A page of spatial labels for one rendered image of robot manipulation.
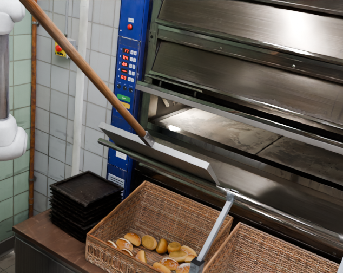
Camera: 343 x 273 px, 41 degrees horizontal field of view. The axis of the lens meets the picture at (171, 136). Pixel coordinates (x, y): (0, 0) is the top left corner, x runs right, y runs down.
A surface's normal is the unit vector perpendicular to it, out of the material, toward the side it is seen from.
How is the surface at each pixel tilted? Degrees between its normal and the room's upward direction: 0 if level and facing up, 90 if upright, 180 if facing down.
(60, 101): 90
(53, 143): 90
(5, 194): 90
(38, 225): 0
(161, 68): 70
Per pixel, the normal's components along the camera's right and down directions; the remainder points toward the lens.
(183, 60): -0.47, -0.09
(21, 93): 0.83, 0.30
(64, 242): 0.13, -0.92
